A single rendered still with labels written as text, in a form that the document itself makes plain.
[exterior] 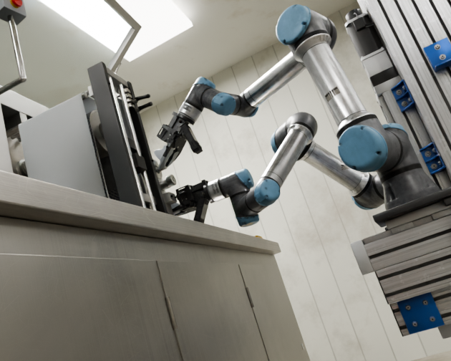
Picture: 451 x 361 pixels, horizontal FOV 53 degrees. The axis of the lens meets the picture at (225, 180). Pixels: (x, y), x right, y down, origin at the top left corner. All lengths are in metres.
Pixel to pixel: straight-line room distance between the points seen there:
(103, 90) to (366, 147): 0.71
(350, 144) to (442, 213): 0.30
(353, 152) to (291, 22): 0.43
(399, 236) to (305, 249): 2.71
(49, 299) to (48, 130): 0.96
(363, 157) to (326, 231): 2.76
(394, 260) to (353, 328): 2.67
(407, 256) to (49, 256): 0.94
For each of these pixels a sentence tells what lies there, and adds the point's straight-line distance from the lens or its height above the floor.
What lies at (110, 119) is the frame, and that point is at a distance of 1.27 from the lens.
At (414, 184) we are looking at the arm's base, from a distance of 1.31.
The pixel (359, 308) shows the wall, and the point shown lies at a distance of 3.92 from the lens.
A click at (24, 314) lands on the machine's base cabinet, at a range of 0.54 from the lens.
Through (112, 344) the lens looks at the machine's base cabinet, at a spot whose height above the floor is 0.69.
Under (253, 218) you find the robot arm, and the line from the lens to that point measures 1.53.
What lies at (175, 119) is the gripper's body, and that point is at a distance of 1.67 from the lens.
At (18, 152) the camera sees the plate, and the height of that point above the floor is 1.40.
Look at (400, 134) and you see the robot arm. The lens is 1.36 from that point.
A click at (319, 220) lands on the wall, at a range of 3.96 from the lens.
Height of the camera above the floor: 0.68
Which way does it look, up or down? 16 degrees up
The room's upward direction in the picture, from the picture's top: 18 degrees counter-clockwise
